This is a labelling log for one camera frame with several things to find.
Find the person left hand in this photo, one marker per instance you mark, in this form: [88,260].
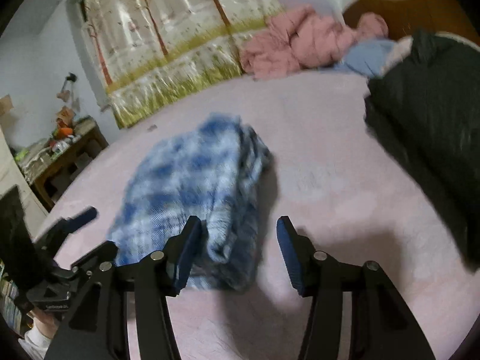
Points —
[45,322]

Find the orange plush toy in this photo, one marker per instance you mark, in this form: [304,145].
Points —
[63,125]

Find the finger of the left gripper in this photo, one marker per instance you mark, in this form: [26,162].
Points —
[51,241]

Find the pink crumpled quilt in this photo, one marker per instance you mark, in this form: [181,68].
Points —
[301,39]

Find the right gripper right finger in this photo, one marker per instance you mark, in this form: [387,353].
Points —
[356,310]

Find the black folded jacket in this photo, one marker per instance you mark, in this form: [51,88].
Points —
[425,113]

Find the dark wooden side table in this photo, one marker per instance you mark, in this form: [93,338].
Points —
[69,158]

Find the blue plaid shirt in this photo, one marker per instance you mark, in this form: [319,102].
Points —
[213,173]

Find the light blue pillow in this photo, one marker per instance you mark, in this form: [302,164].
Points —
[366,58]

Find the stack of papers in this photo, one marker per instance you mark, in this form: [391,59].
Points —
[33,160]

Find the wall mounted lamp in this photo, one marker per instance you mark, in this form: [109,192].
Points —
[66,91]

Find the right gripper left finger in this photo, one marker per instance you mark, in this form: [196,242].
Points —
[96,327]

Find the tree print curtain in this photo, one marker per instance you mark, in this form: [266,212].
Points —
[151,53]

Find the wooden white bed headboard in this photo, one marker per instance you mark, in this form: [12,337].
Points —
[405,17]

